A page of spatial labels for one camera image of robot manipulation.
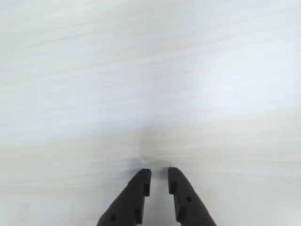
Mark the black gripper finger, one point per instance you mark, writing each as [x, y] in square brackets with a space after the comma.
[127, 202]
[188, 207]

